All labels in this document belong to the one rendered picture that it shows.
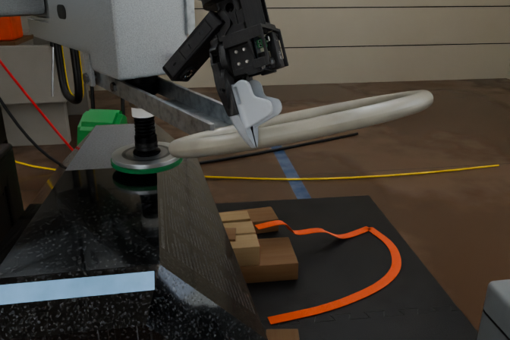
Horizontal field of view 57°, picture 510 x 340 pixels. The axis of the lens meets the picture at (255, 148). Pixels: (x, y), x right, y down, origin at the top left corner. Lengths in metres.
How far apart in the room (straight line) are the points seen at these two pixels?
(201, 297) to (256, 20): 0.65
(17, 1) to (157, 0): 0.69
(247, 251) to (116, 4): 1.32
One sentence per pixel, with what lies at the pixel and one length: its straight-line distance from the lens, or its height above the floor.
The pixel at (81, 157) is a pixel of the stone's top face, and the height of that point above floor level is 0.80.
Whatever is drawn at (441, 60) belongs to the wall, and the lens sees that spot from 7.16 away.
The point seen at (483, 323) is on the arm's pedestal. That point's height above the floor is 0.77.
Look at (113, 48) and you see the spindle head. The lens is 1.30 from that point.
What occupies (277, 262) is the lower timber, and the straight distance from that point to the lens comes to 2.27.
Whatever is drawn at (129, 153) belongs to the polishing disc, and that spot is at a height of 0.85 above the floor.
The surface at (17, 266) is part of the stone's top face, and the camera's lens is 1.11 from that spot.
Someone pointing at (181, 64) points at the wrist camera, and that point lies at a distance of 0.67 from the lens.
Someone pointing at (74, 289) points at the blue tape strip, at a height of 0.78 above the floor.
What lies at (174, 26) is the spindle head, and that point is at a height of 1.23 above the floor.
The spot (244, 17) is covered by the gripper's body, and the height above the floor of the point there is 1.31.
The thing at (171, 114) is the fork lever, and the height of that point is 1.05.
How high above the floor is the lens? 1.36
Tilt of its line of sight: 20 degrees down
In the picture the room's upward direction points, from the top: straight up
